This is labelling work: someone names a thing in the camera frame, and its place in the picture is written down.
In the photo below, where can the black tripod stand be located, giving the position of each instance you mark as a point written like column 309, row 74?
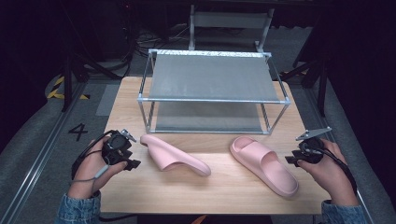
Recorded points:
column 67, row 84
column 322, row 90

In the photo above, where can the pink slipper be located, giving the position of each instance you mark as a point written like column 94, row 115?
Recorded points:
column 168, row 154
column 271, row 171

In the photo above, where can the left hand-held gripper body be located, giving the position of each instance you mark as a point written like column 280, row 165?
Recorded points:
column 116, row 149

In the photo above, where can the metal shoe rack grey shelves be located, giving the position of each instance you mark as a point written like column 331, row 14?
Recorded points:
column 211, row 77

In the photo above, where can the person's left hand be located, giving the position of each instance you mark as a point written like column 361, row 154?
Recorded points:
column 90, row 171

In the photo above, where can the yellow black floor tape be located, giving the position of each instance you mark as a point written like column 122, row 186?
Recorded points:
column 57, row 93

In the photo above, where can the person's right hand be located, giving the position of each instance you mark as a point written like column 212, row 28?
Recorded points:
column 333, row 177

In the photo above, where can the grey metal frame stand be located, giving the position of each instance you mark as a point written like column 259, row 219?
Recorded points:
column 230, row 19

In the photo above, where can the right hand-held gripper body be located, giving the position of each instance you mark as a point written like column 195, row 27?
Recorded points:
column 311, row 151

